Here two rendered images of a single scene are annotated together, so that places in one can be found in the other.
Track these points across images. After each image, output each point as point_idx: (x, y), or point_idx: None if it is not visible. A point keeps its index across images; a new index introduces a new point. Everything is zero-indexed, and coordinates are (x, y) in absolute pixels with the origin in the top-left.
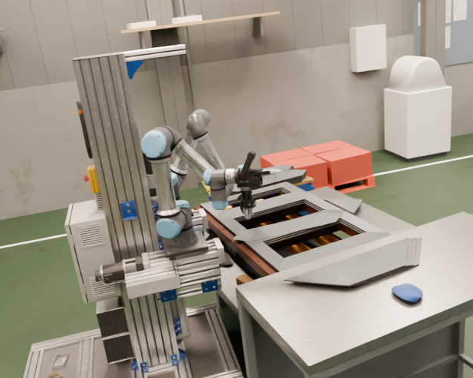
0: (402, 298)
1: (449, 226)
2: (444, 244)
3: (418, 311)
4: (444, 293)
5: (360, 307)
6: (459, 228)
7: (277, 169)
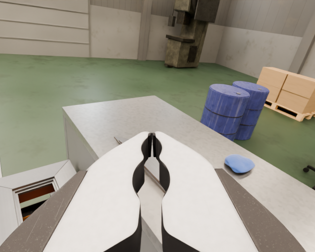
0: (253, 167)
1: (93, 119)
2: (133, 129)
3: (260, 164)
4: (223, 146)
5: (285, 204)
6: (99, 115)
7: (148, 133)
